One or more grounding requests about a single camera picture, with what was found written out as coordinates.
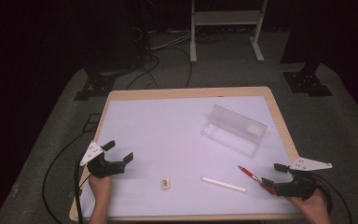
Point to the clear plastic pencil case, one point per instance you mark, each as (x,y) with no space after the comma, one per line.
(233,130)

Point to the person's right hand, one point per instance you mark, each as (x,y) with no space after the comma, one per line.
(315,210)

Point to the black stand base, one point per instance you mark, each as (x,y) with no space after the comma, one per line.
(98,85)
(306,82)

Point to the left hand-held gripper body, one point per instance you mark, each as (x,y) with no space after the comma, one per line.
(105,168)

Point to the white metal stand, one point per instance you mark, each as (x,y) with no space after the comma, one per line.
(225,18)

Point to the white table mat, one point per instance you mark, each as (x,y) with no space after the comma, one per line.
(167,133)

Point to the person's left hand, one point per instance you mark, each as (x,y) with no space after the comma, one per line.
(101,188)

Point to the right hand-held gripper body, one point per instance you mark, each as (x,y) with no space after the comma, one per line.
(298,186)

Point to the wooden table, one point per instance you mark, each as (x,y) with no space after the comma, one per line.
(183,92)

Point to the red pen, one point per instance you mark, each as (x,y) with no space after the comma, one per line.
(249,174)

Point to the small eraser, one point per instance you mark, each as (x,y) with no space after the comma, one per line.
(165,183)

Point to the white pen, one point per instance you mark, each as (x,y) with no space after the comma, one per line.
(223,184)

